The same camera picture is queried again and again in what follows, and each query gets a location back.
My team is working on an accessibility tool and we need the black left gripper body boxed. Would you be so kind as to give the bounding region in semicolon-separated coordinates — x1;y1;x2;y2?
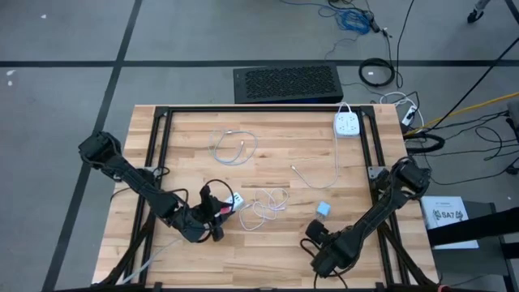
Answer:
174;204;226;244

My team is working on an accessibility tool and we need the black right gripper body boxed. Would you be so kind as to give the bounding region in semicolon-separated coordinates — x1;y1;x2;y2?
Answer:
311;233;360;271

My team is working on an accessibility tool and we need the light blue charger cube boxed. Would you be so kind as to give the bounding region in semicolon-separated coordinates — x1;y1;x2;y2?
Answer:
315;200;332;223

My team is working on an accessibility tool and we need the white USB charging hub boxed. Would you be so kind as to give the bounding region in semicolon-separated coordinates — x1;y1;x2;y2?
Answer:
332;112;362;139

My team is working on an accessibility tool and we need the white booklet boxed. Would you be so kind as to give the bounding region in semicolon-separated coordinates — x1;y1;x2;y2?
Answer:
420;195;480;251

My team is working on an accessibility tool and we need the black computer case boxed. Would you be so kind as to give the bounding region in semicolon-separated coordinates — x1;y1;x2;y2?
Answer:
232;62;345;105

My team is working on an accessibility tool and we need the black beam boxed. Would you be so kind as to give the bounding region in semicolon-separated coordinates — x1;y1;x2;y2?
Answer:
427;207;519;248

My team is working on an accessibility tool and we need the white floor power strip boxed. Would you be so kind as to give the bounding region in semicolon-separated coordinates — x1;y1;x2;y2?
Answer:
400;104;419;127

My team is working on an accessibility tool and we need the black power adapter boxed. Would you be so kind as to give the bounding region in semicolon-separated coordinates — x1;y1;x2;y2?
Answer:
364;10;393;40

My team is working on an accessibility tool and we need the chair leg caster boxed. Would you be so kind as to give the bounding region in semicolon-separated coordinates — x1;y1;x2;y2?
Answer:
465;0;492;24

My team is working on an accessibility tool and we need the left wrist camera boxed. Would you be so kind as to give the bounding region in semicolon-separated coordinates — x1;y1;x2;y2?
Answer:
199;183;222;218

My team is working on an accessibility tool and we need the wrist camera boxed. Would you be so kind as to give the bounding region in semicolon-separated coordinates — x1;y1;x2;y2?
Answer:
199;183;222;218
304;219;330;245

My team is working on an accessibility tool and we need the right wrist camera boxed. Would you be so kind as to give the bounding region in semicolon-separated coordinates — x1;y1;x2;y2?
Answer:
304;219;330;245

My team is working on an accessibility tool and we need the grey power strip cord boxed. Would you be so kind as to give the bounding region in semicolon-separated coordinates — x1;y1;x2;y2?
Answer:
120;238;182;285

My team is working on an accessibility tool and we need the black aluminium table frame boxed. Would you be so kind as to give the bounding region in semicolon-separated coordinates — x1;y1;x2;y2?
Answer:
97;105;437;292

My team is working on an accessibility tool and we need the thick black floor cable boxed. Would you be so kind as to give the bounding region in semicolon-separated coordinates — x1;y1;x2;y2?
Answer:
404;131;446;156

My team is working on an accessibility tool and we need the white floor cable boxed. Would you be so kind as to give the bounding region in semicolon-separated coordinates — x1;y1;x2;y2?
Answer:
379;91;425;127

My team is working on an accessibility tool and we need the coiled black cable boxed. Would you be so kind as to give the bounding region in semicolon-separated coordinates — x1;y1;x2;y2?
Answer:
358;57;397;88

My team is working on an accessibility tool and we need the yellow floor cable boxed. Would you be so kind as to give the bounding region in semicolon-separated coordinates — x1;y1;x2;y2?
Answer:
404;91;519;137

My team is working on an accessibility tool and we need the tangled black floor cable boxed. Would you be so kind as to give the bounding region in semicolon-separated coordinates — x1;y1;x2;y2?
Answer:
429;111;519;187

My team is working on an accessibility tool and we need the thin black floor cable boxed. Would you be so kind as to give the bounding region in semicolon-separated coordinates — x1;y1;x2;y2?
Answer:
395;0;417;89

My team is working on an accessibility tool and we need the blue floor cable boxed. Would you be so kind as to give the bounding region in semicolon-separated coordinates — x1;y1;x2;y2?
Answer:
279;0;372;36

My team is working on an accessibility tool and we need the black diagonal cable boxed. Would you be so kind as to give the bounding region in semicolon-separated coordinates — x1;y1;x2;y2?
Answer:
427;36;519;133

